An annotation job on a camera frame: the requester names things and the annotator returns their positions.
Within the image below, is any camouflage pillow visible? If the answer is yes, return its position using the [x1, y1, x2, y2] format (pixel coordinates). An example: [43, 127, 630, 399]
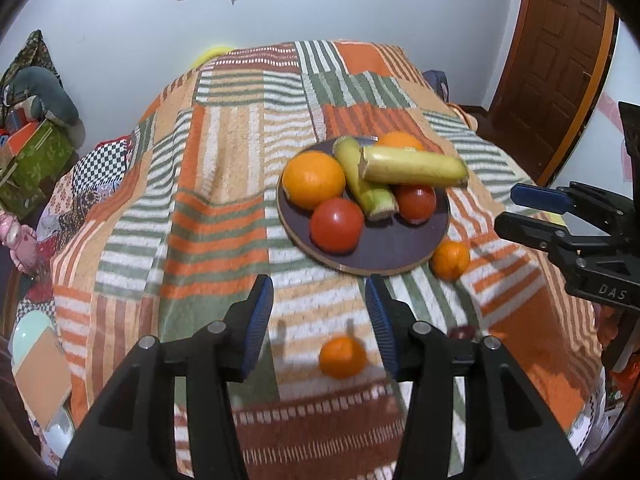
[1, 29, 63, 86]

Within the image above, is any medium plain orange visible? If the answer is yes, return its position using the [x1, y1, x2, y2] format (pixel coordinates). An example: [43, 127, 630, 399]
[281, 151, 346, 210]

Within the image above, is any dark red grape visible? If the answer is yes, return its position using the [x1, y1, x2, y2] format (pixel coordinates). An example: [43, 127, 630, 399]
[448, 325, 477, 340]

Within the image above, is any large orange with sticker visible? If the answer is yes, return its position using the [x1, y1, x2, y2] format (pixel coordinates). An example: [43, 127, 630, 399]
[376, 131, 425, 151]

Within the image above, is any red tomato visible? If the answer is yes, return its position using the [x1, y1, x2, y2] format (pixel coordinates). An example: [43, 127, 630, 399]
[395, 184, 437, 224]
[309, 197, 364, 255]

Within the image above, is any striped patchwork bedspread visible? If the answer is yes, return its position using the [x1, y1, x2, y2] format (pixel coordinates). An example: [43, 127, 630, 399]
[25, 40, 604, 479]

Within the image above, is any purple ceramic plate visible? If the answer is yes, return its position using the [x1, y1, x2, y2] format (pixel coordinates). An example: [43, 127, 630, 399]
[275, 136, 452, 278]

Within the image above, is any blue bag by bed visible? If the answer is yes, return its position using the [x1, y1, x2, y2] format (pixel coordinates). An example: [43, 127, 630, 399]
[422, 70, 450, 102]

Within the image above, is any brown wooden door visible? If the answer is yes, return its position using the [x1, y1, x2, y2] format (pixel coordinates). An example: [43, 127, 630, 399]
[489, 0, 617, 184]

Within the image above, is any checkered cloth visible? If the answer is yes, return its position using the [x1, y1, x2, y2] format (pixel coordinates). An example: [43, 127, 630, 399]
[72, 138, 130, 195]

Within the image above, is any small mandarin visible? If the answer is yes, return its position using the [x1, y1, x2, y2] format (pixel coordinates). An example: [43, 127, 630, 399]
[318, 336, 368, 380]
[430, 240, 471, 282]

